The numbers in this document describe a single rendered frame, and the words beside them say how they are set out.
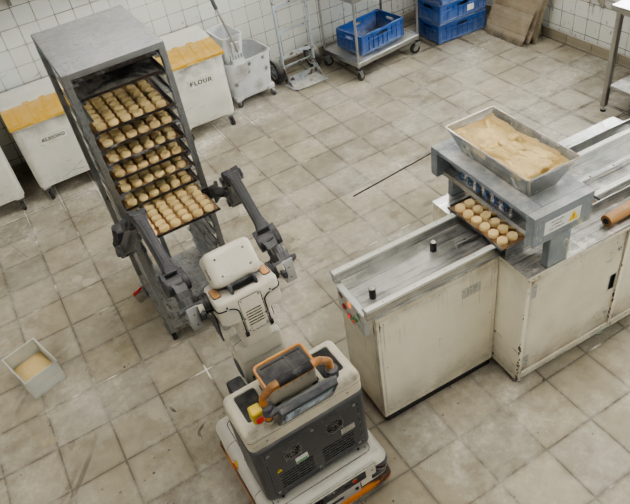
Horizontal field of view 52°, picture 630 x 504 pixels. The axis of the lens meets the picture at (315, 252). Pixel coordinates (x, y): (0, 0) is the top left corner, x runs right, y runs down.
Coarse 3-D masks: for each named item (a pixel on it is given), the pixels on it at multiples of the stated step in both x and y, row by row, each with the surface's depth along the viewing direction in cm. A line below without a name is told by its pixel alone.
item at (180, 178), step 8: (176, 176) 350; (184, 176) 346; (192, 176) 348; (152, 184) 344; (160, 184) 344; (168, 184) 346; (176, 184) 341; (136, 192) 341; (144, 192) 342; (152, 192) 339; (160, 192) 341; (128, 200) 336; (136, 200) 336; (144, 200) 337
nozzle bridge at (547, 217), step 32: (448, 160) 305; (448, 192) 339; (480, 192) 304; (512, 192) 280; (544, 192) 277; (576, 192) 274; (512, 224) 286; (544, 224) 269; (576, 224) 281; (544, 256) 287
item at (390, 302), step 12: (624, 180) 319; (600, 192) 315; (612, 192) 319; (480, 252) 295; (492, 252) 298; (456, 264) 291; (468, 264) 294; (432, 276) 288; (444, 276) 290; (408, 288) 284; (420, 288) 286; (384, 300) 281; (396, 300) 282; (408, 300) 287; (372, 312) 279; (384, 312) 283
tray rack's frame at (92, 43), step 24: (72, 24) 325; (96, 24) 320; (120, 24) 316; (48, 48) 305; (72, 48) 301; (96, 48) 297; (120, 48) 293; (144, 48) 290; (48, 72) 333; (72, 72) 280; (72, 120) 353; (192, 264) 431; (192, 288) 414
